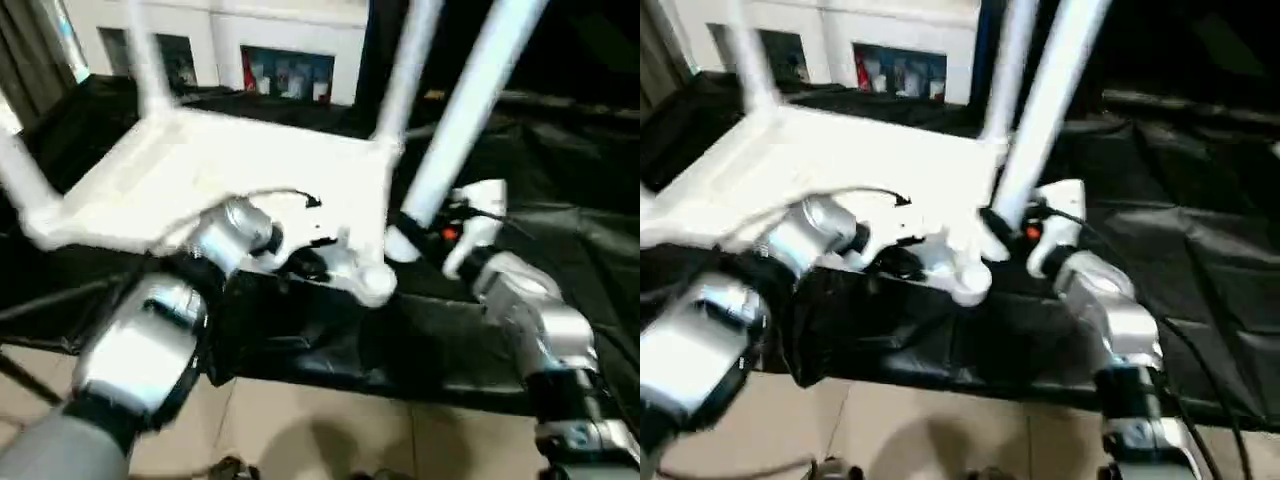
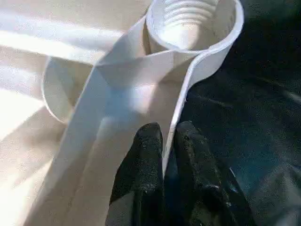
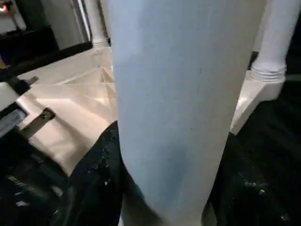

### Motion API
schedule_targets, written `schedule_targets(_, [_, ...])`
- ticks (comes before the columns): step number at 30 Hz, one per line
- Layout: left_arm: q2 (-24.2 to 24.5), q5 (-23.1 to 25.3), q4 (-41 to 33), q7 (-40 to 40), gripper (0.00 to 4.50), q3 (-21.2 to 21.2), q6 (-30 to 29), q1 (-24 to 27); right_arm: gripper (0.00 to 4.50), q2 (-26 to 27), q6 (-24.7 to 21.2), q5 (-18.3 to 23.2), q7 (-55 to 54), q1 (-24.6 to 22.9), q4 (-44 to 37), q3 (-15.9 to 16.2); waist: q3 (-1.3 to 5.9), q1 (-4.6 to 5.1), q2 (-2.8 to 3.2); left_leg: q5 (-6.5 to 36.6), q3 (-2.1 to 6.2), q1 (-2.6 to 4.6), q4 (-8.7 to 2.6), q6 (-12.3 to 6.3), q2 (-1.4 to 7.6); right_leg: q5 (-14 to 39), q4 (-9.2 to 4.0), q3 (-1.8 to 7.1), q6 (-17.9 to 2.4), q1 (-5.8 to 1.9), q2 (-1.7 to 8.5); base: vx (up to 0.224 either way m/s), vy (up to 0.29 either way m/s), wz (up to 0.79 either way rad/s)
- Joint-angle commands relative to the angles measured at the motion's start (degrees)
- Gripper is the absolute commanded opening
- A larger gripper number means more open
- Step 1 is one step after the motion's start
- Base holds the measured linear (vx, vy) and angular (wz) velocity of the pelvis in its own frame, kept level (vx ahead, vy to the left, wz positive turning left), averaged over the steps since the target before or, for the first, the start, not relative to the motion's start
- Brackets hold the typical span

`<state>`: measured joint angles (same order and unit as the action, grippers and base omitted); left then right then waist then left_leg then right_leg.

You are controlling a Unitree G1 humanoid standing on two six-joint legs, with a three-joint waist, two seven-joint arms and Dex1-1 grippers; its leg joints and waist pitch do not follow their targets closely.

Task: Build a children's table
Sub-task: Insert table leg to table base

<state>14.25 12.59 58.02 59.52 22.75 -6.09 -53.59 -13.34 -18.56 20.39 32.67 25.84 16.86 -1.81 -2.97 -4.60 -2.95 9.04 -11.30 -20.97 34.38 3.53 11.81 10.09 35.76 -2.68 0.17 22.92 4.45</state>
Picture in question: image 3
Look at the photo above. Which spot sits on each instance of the grey curtain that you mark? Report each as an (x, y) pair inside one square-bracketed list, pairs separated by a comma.
[(65, 21)]

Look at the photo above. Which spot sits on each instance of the white plastic table top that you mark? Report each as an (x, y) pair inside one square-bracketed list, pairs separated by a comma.
[(70, 99)]

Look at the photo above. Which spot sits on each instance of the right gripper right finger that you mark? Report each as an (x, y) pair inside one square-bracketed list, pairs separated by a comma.
[(254, 195)]

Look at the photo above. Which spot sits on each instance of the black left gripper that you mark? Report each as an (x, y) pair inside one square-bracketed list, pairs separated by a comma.
[(23, 183)]

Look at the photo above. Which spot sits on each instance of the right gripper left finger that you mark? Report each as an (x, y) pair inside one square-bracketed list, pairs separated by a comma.
[(94, 183)]

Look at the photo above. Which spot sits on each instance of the white plastic table leg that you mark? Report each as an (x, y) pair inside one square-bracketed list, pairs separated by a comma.
[(97, 23), (272, 42), (176, 94)]

